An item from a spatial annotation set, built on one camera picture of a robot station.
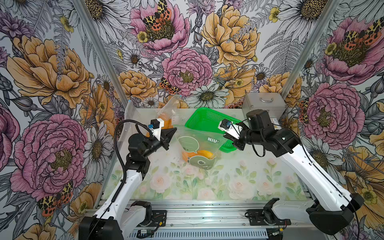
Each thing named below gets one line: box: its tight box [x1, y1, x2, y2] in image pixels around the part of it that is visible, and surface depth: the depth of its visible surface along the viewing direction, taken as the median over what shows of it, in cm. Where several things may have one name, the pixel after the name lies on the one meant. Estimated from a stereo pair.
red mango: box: [182, 151, 197, 162], surface depth 82 cm
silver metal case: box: [242, 92, 287, 120], surface depth 112 cm
